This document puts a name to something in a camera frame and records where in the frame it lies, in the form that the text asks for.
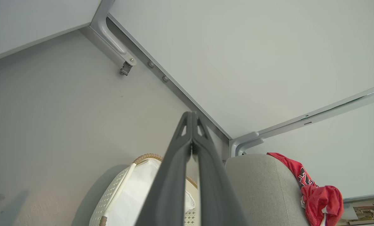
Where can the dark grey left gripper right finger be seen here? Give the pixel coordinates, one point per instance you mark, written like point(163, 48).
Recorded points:
point(215, 194)

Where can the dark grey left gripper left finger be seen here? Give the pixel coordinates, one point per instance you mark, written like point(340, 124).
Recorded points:
point(171, 188)

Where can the white cloth garment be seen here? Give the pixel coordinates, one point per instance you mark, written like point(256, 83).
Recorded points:
point(133, 194)

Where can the red white-striped jersey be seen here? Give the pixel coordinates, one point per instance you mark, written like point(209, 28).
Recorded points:
point(295, 166)

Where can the red shorts with white band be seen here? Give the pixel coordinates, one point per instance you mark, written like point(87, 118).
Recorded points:
point(322, 201)

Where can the white basket with wicker rim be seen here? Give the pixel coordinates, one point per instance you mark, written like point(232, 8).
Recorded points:
point(107, 201)

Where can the grey fabric sofa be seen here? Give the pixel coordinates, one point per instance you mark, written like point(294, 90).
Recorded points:
point(262, 188)

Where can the grey partition post beside sofa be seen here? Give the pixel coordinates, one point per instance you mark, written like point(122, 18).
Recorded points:
point(242, 144)

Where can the grey partition bottom rail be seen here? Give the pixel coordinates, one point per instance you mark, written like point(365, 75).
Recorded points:
point(174, 84)

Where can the grey partition horizontal rail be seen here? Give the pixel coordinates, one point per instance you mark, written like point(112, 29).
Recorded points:
point(331, 111)

